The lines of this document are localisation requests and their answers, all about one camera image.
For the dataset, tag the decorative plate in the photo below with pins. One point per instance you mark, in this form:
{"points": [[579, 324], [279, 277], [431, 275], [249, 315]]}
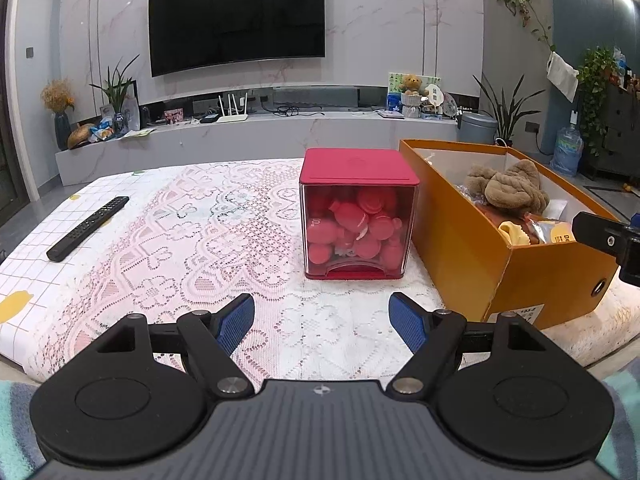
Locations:
{"points": [[450, 105]]}

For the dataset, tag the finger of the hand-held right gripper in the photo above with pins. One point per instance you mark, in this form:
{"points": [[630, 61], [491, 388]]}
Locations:
{"points": [[600, 232], [636, 222]]}

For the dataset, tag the hanging vine plant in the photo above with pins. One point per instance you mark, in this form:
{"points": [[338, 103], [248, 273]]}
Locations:
{"points": [[522, 7]]}

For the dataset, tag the white hanging bag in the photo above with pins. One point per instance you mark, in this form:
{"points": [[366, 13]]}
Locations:
{"points": [[562, 76]]}

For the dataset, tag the dark grey drawer cabinet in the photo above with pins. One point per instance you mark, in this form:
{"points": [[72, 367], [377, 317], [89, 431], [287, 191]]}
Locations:
{"points": [[620, 135]]}

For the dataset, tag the red lidded clear storage box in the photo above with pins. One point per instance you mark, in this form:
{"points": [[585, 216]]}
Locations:
{"points": [[357, 167]]}

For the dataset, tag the green plant in glass vase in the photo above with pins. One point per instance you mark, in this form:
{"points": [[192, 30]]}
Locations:
{"points": [[117, 95]]}

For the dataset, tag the orange snack packet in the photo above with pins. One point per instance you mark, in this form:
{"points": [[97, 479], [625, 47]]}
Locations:
{"points": [[552, 232]]}

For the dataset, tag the small black box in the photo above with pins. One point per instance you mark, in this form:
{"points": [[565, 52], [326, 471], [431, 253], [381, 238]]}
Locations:
{"points": [[209, 119]]}

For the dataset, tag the colourful snack bags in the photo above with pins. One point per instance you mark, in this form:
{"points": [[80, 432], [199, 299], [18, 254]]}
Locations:
{"points": [[102, 132]]}

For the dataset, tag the orange cardboard box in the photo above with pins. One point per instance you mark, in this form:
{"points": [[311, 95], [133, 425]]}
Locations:
{"points": [[465, 250]]}

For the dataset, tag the white marble television bench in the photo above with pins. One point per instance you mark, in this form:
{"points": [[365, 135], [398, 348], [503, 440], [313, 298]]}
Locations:
{"points": [[225, 140]]}

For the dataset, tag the green ivy plant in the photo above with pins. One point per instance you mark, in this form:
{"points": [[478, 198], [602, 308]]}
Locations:
{"points": [[597, 75]]}

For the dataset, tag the yellow cloth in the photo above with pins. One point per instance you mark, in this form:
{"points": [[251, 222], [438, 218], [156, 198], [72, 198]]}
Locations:
{"points": [[514, 234]]}

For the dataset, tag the green and white papers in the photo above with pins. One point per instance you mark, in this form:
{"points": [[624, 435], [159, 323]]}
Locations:
{"points": [[137, 133]]}

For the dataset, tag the flat white tablet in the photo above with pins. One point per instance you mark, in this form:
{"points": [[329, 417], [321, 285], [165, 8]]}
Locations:
{"points": [[390, 114]]}

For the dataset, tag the black remote control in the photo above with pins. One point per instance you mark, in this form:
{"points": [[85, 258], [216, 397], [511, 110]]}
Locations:
{"points": [[87, 229]]}

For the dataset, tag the white fan shaped ornament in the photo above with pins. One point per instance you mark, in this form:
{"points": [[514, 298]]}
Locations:
{"points": [[434, 96]]}

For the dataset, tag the brown round object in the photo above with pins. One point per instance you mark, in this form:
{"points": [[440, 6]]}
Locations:
{"points": [[81, 136]]}

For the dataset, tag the pile of red rubber cups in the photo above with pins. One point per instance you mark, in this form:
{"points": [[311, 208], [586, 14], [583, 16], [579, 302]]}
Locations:
{"points": [[357, 230]]}

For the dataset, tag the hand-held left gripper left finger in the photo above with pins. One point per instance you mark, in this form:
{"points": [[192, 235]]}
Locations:
{"points": [[235, 320]]}

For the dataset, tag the blue water bottle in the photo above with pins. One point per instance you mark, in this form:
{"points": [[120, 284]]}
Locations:
{"points": [[567, 152]]}

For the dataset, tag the dried yellow flowers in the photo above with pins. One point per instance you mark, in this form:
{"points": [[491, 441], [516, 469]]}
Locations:
{"points": [[57, 95]]}

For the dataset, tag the dark wall socket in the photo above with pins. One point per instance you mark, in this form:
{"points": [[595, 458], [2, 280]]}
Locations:
{"points": [[530, 127]]}

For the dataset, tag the dark blue vase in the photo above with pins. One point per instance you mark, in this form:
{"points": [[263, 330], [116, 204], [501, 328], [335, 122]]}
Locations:
{"points": [[62, 132]]}

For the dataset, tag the white router with antennas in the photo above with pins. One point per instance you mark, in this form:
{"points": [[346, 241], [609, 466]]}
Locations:
{"points": [[232, 117]]}

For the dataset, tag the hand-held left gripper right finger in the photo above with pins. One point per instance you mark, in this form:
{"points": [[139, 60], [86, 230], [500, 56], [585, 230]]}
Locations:
{"points": [[407, 322]]}

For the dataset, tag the tall leafy potted plant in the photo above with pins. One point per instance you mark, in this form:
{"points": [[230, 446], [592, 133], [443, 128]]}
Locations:
{"points": [[505, 110]]}

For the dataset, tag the green painted picture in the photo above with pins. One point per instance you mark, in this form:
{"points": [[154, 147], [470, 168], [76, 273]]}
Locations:
{"points": [[394, 90]]}

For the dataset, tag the white leaning panel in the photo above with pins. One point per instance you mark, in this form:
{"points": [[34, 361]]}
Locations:
{"points": [[133, 110]]}

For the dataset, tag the pink photo card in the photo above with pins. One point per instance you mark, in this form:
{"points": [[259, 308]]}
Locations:
{"points": [[174, 116]]}

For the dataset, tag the brown fuzzy plush cloth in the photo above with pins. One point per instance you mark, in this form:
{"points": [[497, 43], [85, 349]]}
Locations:
{"points": [[515, 185]]}

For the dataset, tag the black wall television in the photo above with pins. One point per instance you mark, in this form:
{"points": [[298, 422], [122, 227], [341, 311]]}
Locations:
{"points": [[235, 15]]}

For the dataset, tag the brown teddy bear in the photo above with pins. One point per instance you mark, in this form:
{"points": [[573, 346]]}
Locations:
{"points": [[412, 85]]}

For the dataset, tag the grey trash bin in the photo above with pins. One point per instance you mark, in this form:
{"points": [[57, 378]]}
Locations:
{"points": [[477, 129]]}

